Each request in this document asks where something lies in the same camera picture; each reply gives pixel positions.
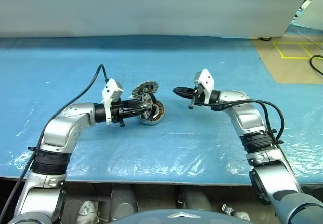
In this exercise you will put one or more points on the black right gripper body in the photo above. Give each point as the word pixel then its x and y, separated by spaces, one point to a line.
pixel 198 95

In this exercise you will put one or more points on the white backdrop panel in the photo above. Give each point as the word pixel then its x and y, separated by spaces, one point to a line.
pixel 151 7

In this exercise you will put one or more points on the grey-blue robot torso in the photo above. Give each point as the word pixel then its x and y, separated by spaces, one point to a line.
pixel 180 217

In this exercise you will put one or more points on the white cabinet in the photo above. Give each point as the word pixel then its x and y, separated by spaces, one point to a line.
pixel 313 17

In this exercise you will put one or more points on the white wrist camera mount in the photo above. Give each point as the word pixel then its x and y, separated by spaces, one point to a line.
pixel 207 79
pixel 109 90

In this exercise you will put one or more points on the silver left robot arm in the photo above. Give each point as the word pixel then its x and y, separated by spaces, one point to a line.
pixel 58 130

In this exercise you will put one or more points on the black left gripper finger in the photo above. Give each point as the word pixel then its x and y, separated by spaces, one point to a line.
pixel 135 112
pixel 136 104

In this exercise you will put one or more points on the grey rounded cylinder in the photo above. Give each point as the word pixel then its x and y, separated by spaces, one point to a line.
pixel 195 198
pixel 122 202

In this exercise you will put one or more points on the black panel foot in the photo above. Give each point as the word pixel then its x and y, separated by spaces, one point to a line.
pixel 265 39

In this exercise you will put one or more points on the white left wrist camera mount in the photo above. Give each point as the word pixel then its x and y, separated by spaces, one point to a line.
pixel 109 90

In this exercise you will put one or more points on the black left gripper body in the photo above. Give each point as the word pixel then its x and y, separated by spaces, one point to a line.
pixel 118 113

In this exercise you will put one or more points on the small metal clip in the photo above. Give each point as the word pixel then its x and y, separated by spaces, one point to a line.
pixel 227 209

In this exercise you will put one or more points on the yellow floor tape grid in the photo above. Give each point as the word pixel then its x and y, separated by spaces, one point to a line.
pixel 295 57

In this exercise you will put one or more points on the white sneaker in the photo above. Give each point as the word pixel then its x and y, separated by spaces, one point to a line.
pixel 241 215
pixel 88 210

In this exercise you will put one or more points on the motor stator with copper windings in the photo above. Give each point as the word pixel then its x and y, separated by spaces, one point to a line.
pixel 157 114

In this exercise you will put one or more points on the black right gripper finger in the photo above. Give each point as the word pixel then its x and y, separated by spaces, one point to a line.
pixel 186 95
pixel 185 90

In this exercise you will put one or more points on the silver round motor cover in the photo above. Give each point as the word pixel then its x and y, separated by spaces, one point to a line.
pixel 143 87

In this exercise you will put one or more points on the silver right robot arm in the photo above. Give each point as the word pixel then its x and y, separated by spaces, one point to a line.
pixel 248 118

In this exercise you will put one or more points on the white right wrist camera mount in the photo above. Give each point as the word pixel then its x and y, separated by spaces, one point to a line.
pixel 207 79

